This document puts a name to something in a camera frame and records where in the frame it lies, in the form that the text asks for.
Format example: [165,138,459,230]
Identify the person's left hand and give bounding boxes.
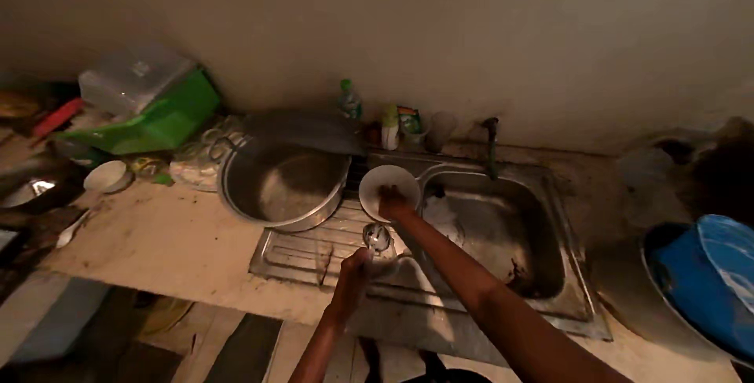
[332,246,373,324]

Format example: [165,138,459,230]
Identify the person's right hand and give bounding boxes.
[377,185,418,225]

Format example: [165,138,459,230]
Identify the silver metal ladle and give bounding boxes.
[362,222,392,263]

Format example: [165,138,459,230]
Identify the person's left forearm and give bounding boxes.
[289,305,348,383]

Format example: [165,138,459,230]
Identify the person's right forearm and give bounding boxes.
[395,209,634,383]

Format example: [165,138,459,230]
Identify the white round bowl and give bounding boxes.
[359,164,421,223]

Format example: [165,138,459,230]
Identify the white bottle with yellow-green cap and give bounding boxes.
[381,105,400,151]

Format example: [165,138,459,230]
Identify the translucent small tub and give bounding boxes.
[403,125,430,153]

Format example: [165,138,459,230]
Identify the green sachet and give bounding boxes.
[397,106,423,135]

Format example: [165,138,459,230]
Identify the clear plastic cup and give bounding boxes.
[425,111,458,154]

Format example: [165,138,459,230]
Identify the large silver cooking pot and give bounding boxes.
[210,133,353,233]

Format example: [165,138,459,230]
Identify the plastic bottle with green cap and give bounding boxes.
[338,79,363,120]

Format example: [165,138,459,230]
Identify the large dark grey lid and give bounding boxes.
[240,108,368,156]

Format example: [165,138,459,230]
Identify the dark tap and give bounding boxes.
[481,117,500,181]

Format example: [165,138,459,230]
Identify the stainless steel sink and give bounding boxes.
[249,150,615,343]

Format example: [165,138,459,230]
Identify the person's legs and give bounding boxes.
[358,336,450,383]

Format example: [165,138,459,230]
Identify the person's body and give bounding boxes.
[401,368,493,383]

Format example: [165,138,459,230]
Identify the pile of glassware and plates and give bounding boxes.
[168,114,253,193]

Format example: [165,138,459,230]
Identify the yellow round object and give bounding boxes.
[139,296,194,335]

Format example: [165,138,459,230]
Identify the green plastic basket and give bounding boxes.
[56,65,221,156]

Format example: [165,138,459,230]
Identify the large metal basin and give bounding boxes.
[583,222,754,371]

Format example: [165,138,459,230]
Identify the small white bowl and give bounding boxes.
[84,160,134,195]

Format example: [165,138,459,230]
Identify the translucent plastic container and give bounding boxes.
[78,44,198,117]

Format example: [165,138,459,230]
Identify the white plastic spoon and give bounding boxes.
[56,209,93,249]

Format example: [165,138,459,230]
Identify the blue plastic basin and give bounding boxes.
[653,214,754,361]

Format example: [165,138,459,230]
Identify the dark metal pan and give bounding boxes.
[0,158,86,209]

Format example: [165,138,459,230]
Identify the red plastic object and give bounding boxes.
[32,97,84,140]

